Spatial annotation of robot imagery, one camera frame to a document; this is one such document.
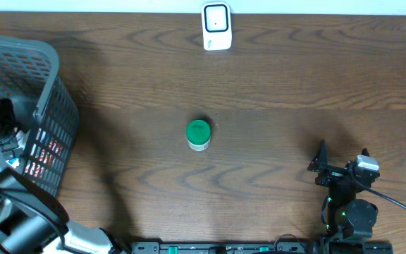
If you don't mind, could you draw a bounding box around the green lid jar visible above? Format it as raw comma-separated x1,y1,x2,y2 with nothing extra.
186,119,211,152

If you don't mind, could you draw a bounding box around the orange Top chocolate bar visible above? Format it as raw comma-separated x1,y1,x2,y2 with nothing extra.
23,128,66,181

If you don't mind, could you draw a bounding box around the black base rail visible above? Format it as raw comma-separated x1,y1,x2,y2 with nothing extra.
128,240,395,254

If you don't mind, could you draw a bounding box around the white blue toothpaste box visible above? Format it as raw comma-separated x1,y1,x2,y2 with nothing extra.
6,131,30,169

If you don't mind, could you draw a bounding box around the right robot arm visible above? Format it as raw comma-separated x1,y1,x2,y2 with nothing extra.
307,140,380,253

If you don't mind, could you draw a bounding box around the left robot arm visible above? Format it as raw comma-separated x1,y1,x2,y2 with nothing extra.
0,85,131,253

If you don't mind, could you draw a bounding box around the white barcode scanner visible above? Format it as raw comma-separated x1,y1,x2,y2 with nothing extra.
201,2,233,51

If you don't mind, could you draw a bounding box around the grey plastic basket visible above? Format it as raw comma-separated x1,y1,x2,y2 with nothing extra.
0,35,79,196

